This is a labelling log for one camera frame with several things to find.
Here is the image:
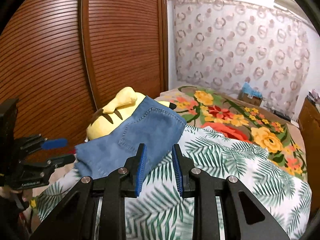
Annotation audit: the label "circle pattern curtain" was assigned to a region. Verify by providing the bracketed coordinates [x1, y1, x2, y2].
[173, 0, 311, 116]

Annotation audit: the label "brown louvered wardrobe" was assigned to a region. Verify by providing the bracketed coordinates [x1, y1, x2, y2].
[1, 0, 168, 162]

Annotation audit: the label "blue denim pants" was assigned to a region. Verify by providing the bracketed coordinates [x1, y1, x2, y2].
[75, 96, 186, 179]

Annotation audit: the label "yellow plush toy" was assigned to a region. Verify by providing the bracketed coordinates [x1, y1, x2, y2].
[85, 86, 178, 143]

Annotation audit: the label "wooden sideboard cabinet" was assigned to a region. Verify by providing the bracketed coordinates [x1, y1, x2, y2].
[297, 97, 320, 168]

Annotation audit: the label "palm leaf print sheet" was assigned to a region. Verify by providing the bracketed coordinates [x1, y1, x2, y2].
[32, 126, 315, 239]

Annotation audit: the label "floral blanket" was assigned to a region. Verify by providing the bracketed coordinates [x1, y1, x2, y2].
[156, 86, 308, 181]

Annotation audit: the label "cardboard box with blue cloth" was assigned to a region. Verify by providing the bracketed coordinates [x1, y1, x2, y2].
[239, 82, 263, 107]

